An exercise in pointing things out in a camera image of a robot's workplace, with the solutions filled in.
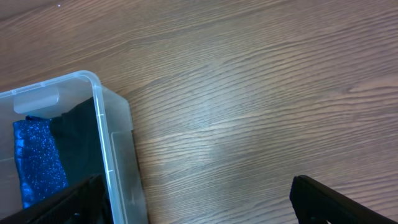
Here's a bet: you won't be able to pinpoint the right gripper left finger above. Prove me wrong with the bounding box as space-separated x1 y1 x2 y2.
1 175 105 224

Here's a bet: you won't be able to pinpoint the clear plastic container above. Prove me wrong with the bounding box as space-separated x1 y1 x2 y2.
1 70 149 223

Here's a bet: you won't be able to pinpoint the black cloth long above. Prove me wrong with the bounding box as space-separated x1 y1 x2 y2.
50 98 106 185

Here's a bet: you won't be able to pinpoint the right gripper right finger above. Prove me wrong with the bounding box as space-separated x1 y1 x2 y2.
289 175 397 224

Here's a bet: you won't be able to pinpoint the blue sequin cloth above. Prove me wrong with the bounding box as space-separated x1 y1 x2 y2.
12 116 68 209

